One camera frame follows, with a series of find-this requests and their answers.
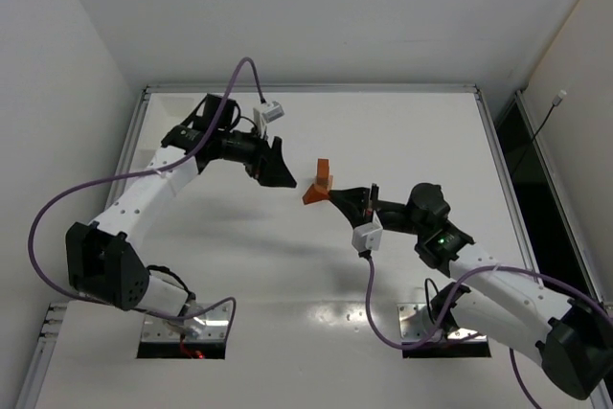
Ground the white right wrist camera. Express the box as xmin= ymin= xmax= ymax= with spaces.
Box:
xmin=352 ymin=213 xmax=383 ymax=253

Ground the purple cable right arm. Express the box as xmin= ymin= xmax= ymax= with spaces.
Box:
xmin=364 ymin=253 xmax=613 ymax=409

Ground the reddish-brown triangular wood block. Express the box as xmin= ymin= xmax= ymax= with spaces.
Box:
xmin=302 ymin=183 xmax=329 ymax=205

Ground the black cable white connector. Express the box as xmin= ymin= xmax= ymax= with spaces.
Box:
xmin=521 ymin=89 xmax=567 ymax=161

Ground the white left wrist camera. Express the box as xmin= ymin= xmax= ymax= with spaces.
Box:
xmin=253 ymin=101 xmax=284 ymax=138

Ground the aluminium table frame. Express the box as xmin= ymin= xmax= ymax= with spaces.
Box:
xmin=13 ymin=83 xmax=613 ymax=409

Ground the metal base plate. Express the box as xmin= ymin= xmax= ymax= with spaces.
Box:
xmin=141 ymin=302 xmax=234 ymax=345
xmin=397 ymin=303 xmax=488 ymax=346

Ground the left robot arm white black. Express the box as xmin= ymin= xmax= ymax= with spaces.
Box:
xmin=65 ymin=94 xmax=297 ymax=322

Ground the red wire under base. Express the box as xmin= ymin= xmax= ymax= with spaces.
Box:
xmin=178 ymin=335 xmax=207 ymax=360

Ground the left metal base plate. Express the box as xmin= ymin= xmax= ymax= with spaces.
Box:
xmin=141 ymin=302 xmax=234 ymax=345

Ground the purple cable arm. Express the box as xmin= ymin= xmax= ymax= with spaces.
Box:
xmin=26 ymin=57 xmax=267 ymax=329
xmin=364 ymin=253 xmax=613 ymax=409

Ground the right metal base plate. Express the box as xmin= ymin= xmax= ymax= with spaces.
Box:
xmin=397 ymin=303 xmax=488 ymax=346

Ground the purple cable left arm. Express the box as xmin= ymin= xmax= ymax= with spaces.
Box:
xmin=26 ymin=57 xmax=267 ymax=329

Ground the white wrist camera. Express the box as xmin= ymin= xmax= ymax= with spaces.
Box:
xmin=352 ymin=213 xmax=383 ymax=253
xmin=253 ymin=101 xmax=284 ymax=138

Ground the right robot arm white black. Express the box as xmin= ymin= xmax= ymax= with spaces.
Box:
xmin=328 ymin=183 xmax=612 ymax=400

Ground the reddish-brown arch wood block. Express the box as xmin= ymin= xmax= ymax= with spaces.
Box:
xmin=315 ymin=158 xmax=332 ymax=188

